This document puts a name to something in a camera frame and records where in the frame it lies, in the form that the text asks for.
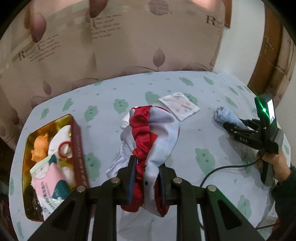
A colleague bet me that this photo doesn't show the red gold toffee tin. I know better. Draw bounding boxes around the red gold toffee tin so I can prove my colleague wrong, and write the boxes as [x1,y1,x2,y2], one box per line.
[22,114,89,222]

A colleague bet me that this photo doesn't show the small floral tissue pack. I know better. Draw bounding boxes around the small floral tissue pack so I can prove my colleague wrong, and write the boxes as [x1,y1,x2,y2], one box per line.
[159,92,200,121]

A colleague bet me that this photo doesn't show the orange plush toy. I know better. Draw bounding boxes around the orange plush toy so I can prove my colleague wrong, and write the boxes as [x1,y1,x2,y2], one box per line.
[31,133,49,163]

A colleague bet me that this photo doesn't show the blue towel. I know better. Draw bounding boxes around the blue towel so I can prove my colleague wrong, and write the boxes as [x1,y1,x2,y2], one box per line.
[214,106,248,130]

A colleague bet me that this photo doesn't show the right hand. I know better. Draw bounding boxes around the right hand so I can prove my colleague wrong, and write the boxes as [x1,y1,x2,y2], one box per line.
[256,151,292,182]

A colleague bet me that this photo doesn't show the red white satin cloth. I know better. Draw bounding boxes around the red white satin cloth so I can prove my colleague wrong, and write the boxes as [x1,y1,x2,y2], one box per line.
[106,105,180,217]

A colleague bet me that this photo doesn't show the dark green sleeve forearm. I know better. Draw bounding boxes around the dark green sleeve forearm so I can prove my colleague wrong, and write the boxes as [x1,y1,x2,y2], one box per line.
[272,166,295,232]

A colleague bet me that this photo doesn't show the pink white wipes packet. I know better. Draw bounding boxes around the pink white wipes packet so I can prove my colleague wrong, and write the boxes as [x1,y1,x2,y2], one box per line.
[30,155,71,219]

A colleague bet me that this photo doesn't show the beige leaf print curtain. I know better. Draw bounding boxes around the beige leaf print curtain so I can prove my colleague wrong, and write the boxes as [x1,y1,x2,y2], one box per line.
[1,1,225,149]

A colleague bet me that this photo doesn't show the cloud print table cloth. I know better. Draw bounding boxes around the cloud print table cloth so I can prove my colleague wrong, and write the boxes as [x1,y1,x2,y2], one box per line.
[10,71,277,240]

